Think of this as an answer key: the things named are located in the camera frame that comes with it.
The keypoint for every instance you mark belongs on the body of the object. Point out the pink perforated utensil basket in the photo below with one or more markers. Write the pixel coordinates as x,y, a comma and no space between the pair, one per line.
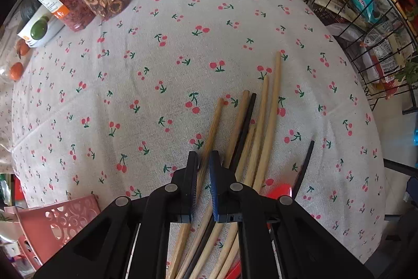
45,230

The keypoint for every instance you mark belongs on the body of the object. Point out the brown wooden chopstick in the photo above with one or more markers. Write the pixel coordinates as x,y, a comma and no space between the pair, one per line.
185,228
208,211

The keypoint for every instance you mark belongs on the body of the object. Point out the light bamboo chopstick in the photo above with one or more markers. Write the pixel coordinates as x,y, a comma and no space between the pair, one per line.
252,160
264,158
245,154

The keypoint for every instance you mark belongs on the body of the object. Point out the black wire storage rack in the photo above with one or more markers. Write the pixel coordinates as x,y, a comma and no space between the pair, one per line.
379,37

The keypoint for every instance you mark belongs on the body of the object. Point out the dark green squash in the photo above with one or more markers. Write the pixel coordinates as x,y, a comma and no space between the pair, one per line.
28,9

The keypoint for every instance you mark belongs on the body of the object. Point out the clear jar with small oranges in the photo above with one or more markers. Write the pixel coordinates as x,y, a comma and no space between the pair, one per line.
15,55

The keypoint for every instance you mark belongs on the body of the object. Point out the cherry print tablecloth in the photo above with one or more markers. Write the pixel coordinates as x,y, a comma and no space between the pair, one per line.
115,108

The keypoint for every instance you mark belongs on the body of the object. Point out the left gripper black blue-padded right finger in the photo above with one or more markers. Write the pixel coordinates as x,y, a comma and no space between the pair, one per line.
277,237

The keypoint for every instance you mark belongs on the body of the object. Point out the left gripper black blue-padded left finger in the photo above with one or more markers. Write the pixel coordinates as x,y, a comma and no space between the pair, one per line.
130,238

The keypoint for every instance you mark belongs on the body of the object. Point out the white bowl with olive print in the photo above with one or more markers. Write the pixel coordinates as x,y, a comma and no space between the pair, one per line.
41,28

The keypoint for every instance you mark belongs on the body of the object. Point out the red plastic spoon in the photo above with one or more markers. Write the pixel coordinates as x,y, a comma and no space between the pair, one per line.
277,192

